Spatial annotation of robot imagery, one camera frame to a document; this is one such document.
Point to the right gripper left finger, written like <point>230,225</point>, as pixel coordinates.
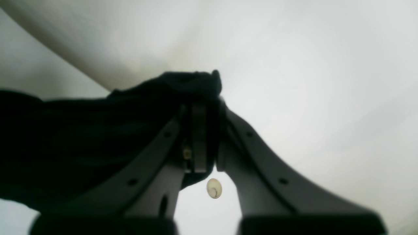
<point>141,198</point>

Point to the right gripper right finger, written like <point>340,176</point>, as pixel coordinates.
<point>277,200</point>

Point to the black T-shirt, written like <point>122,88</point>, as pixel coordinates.
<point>54,150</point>

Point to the left table cable grommet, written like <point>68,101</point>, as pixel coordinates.
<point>214,188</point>

